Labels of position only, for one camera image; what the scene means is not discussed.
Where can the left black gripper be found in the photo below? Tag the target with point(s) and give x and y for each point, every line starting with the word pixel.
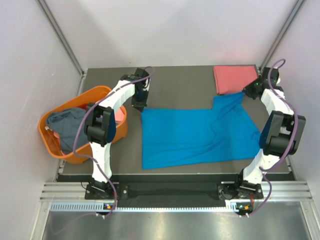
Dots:
pixel 139 105

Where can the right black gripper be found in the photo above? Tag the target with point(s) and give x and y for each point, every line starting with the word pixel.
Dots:
pixel 247 90

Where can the blue t shirt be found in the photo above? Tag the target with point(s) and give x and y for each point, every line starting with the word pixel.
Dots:
pixel 178 137

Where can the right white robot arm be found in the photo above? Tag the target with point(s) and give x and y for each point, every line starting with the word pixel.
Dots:
pixel 280 137

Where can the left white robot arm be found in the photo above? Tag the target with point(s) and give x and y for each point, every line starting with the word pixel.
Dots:
pixel 100 123

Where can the light pink t shirt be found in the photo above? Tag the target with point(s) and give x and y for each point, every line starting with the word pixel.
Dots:
pixel 119 116

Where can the folded pink t shirt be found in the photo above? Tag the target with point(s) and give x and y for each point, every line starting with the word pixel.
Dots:
pixel 230 79

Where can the red t shirt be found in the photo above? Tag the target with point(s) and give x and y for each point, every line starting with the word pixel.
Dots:
pixel 83 106

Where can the grey t shirt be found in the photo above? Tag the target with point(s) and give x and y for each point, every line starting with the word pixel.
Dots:
pixel 66 123

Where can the orange plastic basket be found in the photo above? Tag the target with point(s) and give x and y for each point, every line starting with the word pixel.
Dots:
pixel 52 143

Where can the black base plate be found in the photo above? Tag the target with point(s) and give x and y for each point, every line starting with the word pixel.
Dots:
pixel 165 190

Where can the right aluminium frame post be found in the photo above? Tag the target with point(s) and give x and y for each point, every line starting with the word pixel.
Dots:
pixel 297 7

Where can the aluminium frame post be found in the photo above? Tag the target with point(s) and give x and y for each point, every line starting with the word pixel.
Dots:
pixel 60 35
pixel 297 7

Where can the aluminium rail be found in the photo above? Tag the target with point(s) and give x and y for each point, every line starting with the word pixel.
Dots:
pixel 282 191

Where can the left aluminium frame post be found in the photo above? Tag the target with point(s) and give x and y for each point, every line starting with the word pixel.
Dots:
pixel 60 35

